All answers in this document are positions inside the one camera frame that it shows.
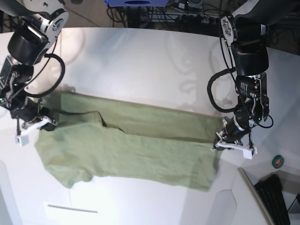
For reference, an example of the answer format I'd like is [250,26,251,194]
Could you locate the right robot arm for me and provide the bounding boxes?
[0,0,69,131]

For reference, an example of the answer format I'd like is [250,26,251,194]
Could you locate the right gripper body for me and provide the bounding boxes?
[10,98,55,123]

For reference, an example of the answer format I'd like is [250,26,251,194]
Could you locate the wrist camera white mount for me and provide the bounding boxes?
[14,116,57,147]
[211,140,258,160]

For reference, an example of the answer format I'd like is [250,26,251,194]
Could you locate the green tape roll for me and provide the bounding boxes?
[271,155,285,169]

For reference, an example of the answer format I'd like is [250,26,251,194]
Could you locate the grey monitor edge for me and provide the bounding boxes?
[238,167,275,225]

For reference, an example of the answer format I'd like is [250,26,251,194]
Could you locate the white power strip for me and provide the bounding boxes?
[180,14,219,25]

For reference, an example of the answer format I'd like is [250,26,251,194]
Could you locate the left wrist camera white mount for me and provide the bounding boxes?
[211,140,258,160]

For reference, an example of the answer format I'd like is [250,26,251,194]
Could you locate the black keyboard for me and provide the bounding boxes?
[254,174,291,225]

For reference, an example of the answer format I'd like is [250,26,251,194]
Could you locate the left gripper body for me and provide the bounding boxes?
[214,117,251,147]

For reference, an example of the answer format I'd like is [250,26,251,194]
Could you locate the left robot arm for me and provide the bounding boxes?
[207,0,300,150]

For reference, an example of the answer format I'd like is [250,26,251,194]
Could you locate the olive green t-shirt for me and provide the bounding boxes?
[35,92,222,191]

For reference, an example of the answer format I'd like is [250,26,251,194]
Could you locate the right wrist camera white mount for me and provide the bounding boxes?
[14,116,57,147]

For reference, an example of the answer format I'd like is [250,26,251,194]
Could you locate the blue box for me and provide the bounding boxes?
[104,0,175,7]

